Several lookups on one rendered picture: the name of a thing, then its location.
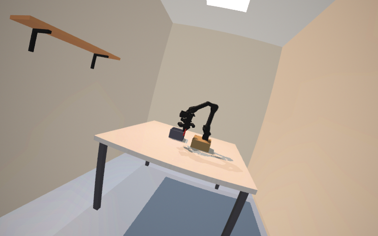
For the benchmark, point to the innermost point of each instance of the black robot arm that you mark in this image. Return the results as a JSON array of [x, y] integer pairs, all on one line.
[[189, 114]]

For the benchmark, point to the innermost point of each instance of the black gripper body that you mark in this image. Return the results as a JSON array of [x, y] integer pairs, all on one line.
[[186, 123]]

